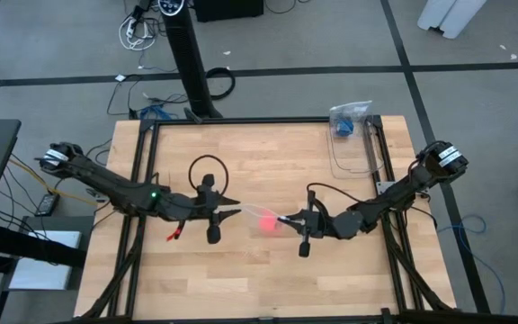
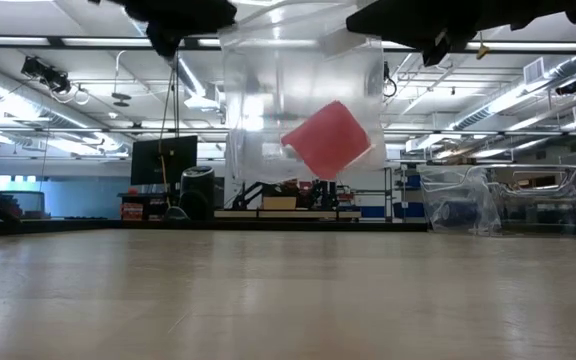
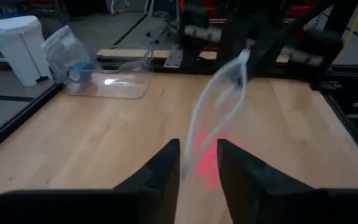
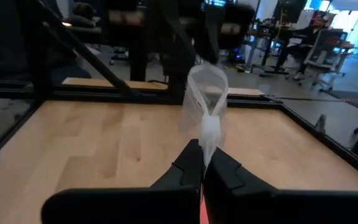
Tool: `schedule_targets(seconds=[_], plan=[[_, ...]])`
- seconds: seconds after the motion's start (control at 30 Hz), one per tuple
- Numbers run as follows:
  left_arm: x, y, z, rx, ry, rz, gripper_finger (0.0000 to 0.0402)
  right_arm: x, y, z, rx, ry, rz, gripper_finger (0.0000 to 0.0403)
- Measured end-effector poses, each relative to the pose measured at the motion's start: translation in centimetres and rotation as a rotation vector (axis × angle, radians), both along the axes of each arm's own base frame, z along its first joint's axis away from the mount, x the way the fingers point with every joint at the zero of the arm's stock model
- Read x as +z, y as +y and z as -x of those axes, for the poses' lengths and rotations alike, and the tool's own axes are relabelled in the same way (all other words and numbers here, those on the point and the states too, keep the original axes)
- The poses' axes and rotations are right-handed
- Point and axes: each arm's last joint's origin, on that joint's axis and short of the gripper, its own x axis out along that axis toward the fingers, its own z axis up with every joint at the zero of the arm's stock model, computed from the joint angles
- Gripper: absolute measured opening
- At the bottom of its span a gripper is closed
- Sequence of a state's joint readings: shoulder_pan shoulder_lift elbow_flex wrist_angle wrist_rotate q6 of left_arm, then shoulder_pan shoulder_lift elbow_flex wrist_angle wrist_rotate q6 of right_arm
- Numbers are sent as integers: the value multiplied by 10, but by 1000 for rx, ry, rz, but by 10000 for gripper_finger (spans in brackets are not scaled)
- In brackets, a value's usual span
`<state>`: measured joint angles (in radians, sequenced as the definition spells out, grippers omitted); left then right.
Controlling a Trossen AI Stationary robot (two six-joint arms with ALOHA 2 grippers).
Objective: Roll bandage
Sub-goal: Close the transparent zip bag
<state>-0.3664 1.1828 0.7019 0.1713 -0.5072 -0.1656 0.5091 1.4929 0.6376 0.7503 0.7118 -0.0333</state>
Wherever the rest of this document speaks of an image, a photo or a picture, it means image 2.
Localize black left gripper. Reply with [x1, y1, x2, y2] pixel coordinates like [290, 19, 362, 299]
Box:
[87, 0, 238, 60]

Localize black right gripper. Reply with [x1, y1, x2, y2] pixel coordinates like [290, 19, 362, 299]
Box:
[345, 0, 570, 68]

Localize clear plastic bag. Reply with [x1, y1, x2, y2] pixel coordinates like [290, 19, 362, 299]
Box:
[217, 22, 388, 185]

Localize pink elastic bandage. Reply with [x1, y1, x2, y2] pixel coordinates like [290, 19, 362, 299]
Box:
[280, 99, 373, 182]

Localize clear bag with dark roll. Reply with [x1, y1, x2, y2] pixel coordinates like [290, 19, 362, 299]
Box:
[416, 164, 503, 236]

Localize yellow hanging clip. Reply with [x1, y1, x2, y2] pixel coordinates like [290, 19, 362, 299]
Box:
[475, 30, 491, 61]

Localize overhead rig light bar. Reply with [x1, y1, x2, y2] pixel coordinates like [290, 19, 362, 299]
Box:
[0, 34, 576, 53]

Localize white ceiling vent grille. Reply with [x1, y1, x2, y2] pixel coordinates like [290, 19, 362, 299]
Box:
[523, 56, 545, 86]

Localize black computer monitor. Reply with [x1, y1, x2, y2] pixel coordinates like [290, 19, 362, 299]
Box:
[130, 134, 199, 187]

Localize black cylinder with silver rim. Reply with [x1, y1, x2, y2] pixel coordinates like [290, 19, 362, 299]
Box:
[179, 165, 216, 222]

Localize distant black robot arms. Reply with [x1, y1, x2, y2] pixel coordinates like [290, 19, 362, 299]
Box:
[230, 178, 365, 211]

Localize red box stack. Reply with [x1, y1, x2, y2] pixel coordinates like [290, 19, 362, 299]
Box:
[120, 201, 145, 222]

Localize distant wooden workbench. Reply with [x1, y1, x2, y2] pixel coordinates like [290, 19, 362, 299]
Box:
[214, 208, 363, 221]

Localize clear plastic storage box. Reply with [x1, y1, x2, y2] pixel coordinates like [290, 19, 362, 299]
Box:
[467, 163, 576, 237]

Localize silver ventilation duct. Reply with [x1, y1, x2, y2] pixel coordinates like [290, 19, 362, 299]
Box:
[450, 52, 576, 132]

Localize black overhead camera with cable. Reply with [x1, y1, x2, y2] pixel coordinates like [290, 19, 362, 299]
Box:
[20, 55, 91, 106]

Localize black table frame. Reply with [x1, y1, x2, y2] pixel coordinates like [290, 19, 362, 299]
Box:
[0, 217, 430, 235]

